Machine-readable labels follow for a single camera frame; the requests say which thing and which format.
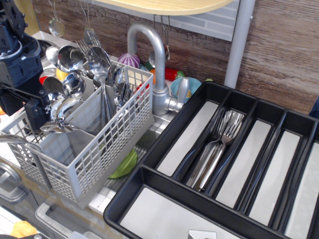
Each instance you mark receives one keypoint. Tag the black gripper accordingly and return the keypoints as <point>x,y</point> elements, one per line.
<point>20,85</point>

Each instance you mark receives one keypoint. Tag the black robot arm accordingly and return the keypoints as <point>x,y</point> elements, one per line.
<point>12,27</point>

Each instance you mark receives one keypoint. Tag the grey plastic cutlery basket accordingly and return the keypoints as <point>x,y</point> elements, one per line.
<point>76,164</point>

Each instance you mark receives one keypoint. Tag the stack of forks in tray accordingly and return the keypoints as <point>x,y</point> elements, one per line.
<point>223,133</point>

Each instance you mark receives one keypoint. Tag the black cutlery tray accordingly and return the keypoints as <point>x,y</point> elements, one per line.
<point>265,186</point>

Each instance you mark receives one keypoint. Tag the silver spoon lower left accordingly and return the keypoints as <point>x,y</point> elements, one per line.
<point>59,110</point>

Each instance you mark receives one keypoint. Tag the yellow toy fruit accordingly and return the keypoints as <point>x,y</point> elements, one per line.
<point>60,75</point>

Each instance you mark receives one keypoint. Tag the large silver ladle spoon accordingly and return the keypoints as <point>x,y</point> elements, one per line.
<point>72,59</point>

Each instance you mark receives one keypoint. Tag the large silver serving spoon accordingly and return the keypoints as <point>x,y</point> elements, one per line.
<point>99,64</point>

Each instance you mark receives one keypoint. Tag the hanging perforated skimmer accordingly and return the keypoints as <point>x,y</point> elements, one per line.
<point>56,26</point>

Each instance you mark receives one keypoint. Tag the hanging slotted spatula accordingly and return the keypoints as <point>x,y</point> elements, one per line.
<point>90,36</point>

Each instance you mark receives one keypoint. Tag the purple toy onion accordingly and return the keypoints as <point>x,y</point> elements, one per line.
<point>130,60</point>

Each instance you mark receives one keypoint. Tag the green toy leaf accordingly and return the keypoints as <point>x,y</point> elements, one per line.
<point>126,166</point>

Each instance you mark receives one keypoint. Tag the silver sink faucet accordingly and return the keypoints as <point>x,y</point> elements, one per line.
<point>162,101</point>

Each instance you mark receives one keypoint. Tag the red toy pepper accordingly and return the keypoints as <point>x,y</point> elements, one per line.
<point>170,74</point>

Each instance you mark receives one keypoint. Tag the grey metal pole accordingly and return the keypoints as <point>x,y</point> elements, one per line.
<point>241,30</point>

